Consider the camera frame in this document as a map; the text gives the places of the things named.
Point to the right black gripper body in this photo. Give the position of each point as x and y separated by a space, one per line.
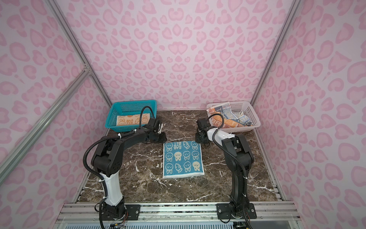
199 138

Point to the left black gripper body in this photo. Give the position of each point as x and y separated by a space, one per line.
159 138

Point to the teal bunny towel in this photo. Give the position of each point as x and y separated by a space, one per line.
182 160

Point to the orange bunny towel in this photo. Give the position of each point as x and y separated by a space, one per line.
129 120

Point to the grey patterned towel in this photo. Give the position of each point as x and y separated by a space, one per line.
231 119

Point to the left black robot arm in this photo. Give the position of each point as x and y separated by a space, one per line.
107 162

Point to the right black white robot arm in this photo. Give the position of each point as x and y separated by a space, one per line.
239 159

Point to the teal plastic basket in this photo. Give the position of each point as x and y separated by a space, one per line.
128 108

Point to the white plastic basket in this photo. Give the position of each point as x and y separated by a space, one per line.
236 107

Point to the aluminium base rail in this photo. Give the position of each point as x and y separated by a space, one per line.
183 215

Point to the left corner aluminium post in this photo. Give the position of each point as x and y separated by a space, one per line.
62 21

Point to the corner aluminium post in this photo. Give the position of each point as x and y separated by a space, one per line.
62 21
289 20

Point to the diagonal aluminium frame bar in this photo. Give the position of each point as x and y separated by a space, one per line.
18 153

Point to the right corner aluminium post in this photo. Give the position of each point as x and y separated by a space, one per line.
289 20

